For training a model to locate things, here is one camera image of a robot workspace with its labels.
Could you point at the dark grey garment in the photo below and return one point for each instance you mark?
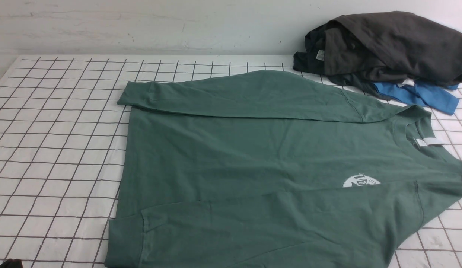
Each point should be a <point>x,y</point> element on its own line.
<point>388,47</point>

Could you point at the blue garment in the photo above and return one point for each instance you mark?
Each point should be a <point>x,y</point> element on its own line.
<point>422,94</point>

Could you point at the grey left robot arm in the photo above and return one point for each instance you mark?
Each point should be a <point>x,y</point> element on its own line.
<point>12,263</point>

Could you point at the green long-sleeved shirt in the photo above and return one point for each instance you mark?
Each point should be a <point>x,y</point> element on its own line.
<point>271,170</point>

